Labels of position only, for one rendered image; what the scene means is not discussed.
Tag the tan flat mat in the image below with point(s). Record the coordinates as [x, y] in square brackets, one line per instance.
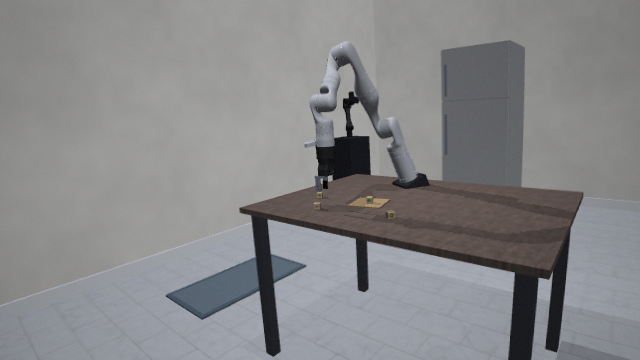
[361, 202]

